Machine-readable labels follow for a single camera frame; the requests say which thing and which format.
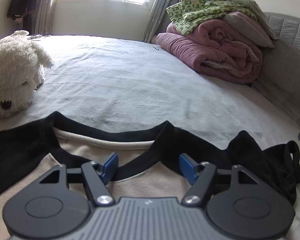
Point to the white plush dog toy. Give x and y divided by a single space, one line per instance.
12 75

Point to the pink bolster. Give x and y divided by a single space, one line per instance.
153 39

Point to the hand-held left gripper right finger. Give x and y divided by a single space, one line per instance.
187 167

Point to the pen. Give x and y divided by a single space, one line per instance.
155 47

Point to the bed with grey sheet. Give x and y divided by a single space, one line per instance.
130 85

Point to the white pillow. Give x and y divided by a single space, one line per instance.
255 7

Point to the pink folded quilt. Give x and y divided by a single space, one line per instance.
215 52

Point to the grey quilted headboard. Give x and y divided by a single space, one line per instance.
285 62

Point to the green patterned blanket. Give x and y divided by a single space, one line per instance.
197 10

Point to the beige and black sweatshirt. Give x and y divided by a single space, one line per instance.
145 185

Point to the black hanging jacket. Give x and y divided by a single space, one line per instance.
21 0

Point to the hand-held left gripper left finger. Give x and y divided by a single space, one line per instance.
111 166

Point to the grey pink pillow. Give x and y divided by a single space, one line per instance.
250 30

